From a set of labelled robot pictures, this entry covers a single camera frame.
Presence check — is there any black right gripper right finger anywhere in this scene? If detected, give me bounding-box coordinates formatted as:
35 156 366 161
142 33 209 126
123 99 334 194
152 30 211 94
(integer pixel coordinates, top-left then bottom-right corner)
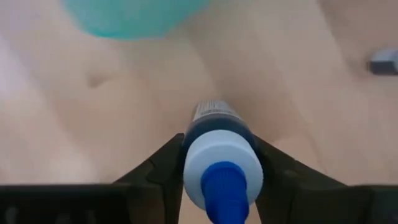
252 134 398 224

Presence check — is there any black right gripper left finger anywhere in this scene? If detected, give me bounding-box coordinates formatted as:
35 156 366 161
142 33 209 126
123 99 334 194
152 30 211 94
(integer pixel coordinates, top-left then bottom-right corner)
0 133 186 224

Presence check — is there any large blue food coloring bottle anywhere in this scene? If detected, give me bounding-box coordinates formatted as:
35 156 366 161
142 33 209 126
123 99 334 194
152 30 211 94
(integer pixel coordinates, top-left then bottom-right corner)
182 99 264 224

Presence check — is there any translucent green plastic tray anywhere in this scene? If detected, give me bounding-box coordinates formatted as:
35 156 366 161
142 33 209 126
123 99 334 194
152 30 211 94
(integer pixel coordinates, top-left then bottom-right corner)
60 0 212 41

